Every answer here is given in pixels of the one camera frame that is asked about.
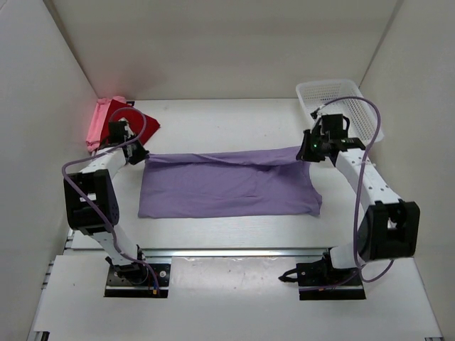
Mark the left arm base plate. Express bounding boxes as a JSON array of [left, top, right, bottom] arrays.
[[104, 257, 171, 298]]

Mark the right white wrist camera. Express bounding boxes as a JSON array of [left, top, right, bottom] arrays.
[[310, 105, 326, 123]]

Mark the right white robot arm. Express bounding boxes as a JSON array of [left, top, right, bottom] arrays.
[[279, 114, 420, 292]]

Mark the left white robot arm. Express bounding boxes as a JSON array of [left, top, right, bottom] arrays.
[[62, 119, 151, 286]]

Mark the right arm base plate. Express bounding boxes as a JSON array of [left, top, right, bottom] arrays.
[[296, 260, 366, 301]]

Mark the white plastic basket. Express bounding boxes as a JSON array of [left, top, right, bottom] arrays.
[[296, 79, 377, 145]]

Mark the pink t shirt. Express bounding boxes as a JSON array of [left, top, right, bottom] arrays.
[[85, 96, 126, 153]]

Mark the red t shirt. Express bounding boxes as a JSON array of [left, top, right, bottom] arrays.
[[100, 99, 161, 146]]

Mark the lavender garment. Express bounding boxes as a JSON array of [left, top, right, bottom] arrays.
[[138, 146, 322, 219]]

